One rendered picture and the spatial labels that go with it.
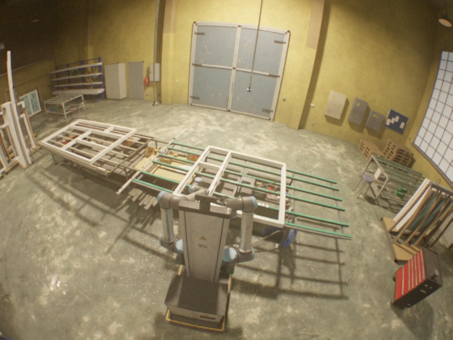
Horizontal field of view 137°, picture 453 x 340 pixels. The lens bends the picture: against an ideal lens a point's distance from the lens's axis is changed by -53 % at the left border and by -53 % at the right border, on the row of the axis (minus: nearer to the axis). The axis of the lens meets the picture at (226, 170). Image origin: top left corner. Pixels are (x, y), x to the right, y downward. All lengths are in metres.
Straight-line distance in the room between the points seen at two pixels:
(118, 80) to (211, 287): 10.46
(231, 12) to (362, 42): 5.48
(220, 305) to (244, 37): 8.22
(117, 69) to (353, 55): 11.10
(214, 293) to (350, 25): 9.08
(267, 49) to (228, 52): 1.58
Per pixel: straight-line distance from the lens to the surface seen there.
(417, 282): 3.70
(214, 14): 8.87
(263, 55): 8.15
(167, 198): 1.60
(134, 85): 11.07
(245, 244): 1.91
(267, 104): 8.36
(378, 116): 9.37
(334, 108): 8.52
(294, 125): 8.26
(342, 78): 8.62
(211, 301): 1.89
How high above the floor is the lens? 2.67
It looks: 35 degrees down
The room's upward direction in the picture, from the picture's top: 8 degrees clockwise
